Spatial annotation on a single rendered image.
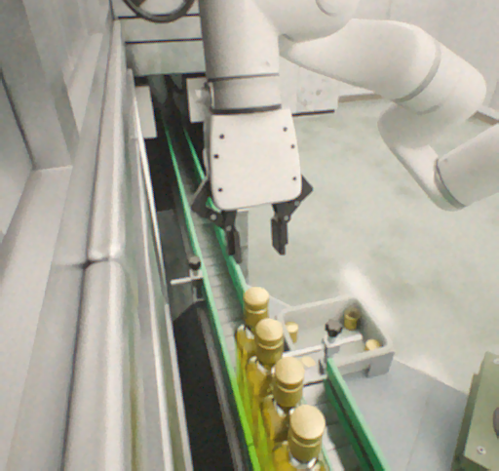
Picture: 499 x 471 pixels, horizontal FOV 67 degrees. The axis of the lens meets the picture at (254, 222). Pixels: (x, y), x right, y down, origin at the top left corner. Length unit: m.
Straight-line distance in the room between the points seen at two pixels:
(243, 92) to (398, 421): 0.74
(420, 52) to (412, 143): 0.15
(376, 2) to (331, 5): 4.83
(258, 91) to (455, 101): 0.28
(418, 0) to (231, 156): 5.22
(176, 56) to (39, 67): 1.04
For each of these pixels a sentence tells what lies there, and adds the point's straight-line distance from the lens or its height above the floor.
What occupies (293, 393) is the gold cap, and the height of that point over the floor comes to 1.14.
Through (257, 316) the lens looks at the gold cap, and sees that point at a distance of 0.52.
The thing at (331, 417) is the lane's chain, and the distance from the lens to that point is 0.75.
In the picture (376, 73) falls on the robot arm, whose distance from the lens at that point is 0.51.
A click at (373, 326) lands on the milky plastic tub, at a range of 0.95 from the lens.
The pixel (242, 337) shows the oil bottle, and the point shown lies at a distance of 0.56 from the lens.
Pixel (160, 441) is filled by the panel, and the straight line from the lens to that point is 0.24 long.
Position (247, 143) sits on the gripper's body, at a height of 1.38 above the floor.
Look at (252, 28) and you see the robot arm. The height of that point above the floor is 1.48.
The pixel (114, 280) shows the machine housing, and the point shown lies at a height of 1.39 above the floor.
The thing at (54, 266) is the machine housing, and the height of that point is 1.43.
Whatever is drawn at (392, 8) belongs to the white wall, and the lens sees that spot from 5.37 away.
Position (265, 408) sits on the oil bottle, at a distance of 0.51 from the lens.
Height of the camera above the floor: 1.53
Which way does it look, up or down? 35 degrees down
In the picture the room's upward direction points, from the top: straight up
